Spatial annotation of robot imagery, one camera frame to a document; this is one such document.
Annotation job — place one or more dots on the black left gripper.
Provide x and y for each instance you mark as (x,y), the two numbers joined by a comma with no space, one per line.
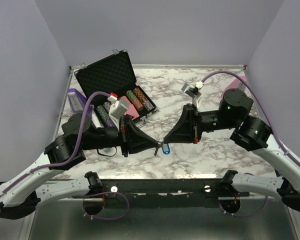
(130,133)

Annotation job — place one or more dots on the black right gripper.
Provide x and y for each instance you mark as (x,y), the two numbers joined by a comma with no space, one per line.
(188,129)

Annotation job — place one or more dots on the blue key tag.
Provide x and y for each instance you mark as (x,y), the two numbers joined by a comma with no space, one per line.
(166,149)

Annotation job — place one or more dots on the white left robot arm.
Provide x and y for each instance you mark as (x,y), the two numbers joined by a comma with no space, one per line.
(21,195)

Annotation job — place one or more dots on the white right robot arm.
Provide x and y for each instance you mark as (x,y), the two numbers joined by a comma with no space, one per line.
(250,133)

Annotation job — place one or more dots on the pink playing card deck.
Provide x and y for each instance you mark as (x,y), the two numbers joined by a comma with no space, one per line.
(132,112)

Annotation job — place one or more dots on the grey poker chip stack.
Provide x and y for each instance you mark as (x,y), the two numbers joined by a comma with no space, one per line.
(148,105)

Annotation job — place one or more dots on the small grey cap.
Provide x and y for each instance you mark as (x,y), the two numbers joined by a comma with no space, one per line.
(107,150)

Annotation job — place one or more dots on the brown poker chip stack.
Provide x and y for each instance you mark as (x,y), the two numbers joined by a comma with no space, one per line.
(137,104)

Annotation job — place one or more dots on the orange poker chip stack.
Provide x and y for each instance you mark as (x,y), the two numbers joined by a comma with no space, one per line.
(139,94)

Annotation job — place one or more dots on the poker chip row left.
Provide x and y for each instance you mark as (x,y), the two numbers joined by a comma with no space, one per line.
(104,116)

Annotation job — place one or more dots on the poker chip row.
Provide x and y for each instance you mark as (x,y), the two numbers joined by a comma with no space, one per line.
(104,116)
(107,106)

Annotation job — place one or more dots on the green poker chip stack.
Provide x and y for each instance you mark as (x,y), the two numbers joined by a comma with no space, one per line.
(131,96)

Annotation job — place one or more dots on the pink metronome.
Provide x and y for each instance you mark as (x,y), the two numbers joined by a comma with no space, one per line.
(236,84)

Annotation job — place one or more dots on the black poker chip case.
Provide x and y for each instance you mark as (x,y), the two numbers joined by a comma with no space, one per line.
(112,74)

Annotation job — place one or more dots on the purple metronome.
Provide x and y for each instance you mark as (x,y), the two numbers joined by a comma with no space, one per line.
(77,101)

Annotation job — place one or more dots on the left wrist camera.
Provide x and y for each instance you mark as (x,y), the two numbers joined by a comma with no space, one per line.
(117,109)

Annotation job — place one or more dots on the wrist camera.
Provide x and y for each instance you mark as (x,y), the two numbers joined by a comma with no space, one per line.
(117,109)
(194,92)

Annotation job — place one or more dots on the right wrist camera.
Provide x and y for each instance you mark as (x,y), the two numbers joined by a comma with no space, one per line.
(194,92)

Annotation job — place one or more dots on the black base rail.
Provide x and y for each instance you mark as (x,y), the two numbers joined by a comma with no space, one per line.
(163,193)

